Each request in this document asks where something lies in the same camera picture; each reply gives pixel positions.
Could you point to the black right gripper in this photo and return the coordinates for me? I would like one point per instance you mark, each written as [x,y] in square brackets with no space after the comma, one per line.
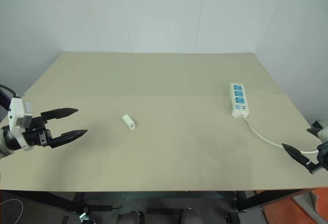
[324,154]

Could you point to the small white plug adapter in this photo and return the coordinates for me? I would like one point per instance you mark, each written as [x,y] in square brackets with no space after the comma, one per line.
[128,122]

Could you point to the black metal table frame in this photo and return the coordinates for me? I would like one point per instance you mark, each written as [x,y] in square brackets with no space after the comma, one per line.
[159,199]

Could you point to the orange floor mat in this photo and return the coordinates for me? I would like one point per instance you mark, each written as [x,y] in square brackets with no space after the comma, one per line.
[294,211]

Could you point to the dark rounded shape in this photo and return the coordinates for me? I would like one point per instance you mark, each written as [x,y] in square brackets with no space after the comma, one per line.
[130,217]
[191,216]

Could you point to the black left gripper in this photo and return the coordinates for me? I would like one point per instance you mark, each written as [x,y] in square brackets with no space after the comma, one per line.
[37,134]

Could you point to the white power strip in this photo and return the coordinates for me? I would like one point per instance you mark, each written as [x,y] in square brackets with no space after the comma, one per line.
[238,101]

